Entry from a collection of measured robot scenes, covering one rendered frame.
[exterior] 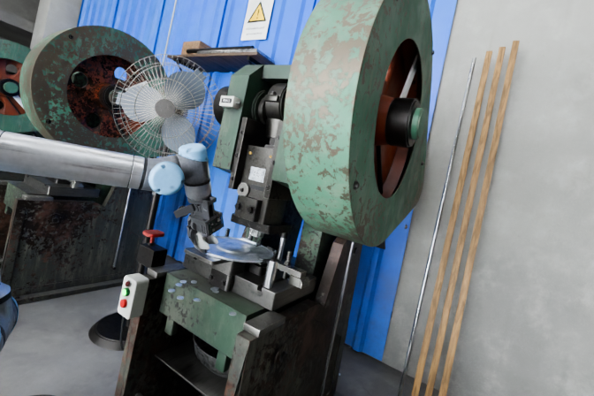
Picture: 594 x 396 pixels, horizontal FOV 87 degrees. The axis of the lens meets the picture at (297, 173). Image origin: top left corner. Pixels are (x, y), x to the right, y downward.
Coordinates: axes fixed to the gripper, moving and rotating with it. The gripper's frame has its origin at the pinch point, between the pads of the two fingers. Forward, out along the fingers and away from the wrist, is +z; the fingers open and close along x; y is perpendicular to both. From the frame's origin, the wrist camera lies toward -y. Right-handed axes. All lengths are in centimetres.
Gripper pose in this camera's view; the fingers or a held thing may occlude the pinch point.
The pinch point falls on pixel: (202, 248)
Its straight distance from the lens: 109.2
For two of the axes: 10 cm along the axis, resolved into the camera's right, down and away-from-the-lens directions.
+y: 8.6, 1.8, -4.9
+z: 0.2, 9.3, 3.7
